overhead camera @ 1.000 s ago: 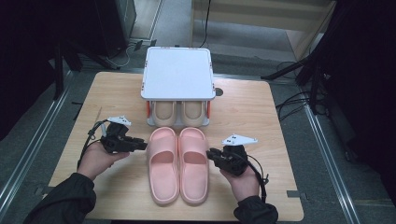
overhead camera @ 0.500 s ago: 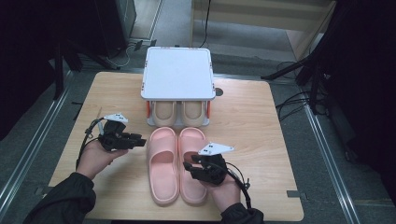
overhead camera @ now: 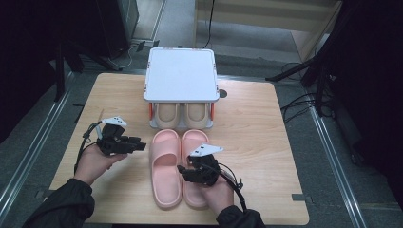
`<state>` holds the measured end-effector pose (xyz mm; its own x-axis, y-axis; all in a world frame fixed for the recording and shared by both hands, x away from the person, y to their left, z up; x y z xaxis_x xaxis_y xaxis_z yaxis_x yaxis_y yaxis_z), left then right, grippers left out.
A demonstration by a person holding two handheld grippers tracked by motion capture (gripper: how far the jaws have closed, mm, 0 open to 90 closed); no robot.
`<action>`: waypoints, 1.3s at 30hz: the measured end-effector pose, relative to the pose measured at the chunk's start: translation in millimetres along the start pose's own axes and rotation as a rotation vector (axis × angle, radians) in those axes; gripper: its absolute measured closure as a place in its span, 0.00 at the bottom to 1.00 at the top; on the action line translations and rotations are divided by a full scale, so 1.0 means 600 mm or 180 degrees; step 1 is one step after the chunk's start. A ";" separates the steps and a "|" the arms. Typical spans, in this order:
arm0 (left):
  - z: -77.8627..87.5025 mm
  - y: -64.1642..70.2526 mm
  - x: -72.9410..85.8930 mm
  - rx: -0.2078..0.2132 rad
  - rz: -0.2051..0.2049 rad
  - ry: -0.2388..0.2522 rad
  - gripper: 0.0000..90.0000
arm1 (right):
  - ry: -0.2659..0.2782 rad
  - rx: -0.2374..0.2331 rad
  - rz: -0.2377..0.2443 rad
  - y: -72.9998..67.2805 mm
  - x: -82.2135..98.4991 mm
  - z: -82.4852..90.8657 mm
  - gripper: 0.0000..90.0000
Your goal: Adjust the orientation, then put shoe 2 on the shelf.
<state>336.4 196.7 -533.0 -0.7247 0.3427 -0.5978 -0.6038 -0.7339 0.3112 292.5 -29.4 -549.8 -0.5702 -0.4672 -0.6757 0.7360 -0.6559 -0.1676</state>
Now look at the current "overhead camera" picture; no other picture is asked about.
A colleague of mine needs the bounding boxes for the black tripod stand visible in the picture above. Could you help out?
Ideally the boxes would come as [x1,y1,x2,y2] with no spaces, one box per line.
[53,41,123,103]

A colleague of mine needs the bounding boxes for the person's right hand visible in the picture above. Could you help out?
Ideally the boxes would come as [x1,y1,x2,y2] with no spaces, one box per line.
[199,177,235,217]

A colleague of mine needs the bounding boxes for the person's left hand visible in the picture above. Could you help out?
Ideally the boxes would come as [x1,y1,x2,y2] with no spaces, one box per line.
[74,144,127,186]

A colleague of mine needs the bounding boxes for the black floor cables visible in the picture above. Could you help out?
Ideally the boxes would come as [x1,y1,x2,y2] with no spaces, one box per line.
[279,61,334,124]

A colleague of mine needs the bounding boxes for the light wooden shelf unit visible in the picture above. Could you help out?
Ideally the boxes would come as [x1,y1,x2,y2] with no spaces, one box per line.
[193,0,345,63]

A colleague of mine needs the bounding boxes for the cream perforated clog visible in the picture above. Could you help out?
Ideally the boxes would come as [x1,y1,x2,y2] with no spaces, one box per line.
[183,103,211,129]
[154,103,182,129]

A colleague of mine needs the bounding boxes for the small dark floor bracket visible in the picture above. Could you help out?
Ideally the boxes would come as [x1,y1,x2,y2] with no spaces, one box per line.
[136,39,161,51]

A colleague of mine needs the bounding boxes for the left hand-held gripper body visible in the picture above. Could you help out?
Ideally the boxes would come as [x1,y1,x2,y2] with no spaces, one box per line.
[96,116,136,157]

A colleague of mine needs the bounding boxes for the thin black hanging cable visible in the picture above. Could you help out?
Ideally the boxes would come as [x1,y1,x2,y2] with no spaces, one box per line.
[202,0,217,50]

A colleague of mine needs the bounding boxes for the black cabinet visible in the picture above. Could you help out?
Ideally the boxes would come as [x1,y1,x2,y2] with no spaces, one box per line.
[94,0,141,60]

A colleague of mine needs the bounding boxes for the white floor cable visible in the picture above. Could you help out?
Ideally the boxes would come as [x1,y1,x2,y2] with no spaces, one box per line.
[107,46,134,69]

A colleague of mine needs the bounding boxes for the black curtain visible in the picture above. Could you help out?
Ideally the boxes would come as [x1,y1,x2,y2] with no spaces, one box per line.
[0,0,99,143]
[317,0,403,203]

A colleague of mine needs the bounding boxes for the black metal stand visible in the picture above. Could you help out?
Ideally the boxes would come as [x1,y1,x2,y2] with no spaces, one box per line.
[265,53,336,118]

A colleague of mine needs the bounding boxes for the pink slide slipper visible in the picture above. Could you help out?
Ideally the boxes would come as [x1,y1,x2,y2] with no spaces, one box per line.
[181,128,212,210]
[149,128,184,210]

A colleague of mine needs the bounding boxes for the white two-tier shoe rack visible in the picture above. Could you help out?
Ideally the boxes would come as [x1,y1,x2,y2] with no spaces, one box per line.
[143,47,221,129]

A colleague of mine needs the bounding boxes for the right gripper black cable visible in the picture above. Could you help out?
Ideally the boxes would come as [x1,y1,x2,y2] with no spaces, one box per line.
[218,162,248,213]

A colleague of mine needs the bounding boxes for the metal floor rail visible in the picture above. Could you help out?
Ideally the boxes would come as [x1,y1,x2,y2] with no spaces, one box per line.
[305,94,369,228]
[0,72,75,217]

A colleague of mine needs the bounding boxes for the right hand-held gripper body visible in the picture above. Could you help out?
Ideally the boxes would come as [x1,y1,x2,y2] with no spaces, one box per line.
[189,142,224,187]

